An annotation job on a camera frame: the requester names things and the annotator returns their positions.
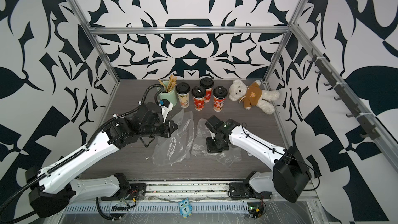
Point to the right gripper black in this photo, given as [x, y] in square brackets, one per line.
[210, 150]

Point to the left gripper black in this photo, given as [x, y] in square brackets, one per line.
[169, 129]

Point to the clear plastic bag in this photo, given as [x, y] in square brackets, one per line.
[177, 148]
[199, 147]

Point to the red milk tea cup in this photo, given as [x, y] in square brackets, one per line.
[220, 94]
[207, 83]
[199, 93]

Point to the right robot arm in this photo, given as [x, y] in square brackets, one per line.
[288, 175]

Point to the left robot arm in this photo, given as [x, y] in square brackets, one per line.
[58, 185]

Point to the cream milk tea cup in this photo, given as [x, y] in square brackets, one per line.
[183, 92]

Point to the red milk tea cup back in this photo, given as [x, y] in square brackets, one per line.
[207, 83]

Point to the green cup holder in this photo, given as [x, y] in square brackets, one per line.
[170, 96]

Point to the white teddy bear brown hoodie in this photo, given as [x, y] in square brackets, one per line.
[253, 95]

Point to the blue owl number tag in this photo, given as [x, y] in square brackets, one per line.
[185, 208]

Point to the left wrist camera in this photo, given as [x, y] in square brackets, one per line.
[166, 107]

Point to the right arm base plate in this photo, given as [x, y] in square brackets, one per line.
[239, 191]

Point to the aluminium front rail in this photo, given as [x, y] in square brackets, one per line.
[218, 190]

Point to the wall hook rack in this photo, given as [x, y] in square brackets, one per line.
[367, 120]

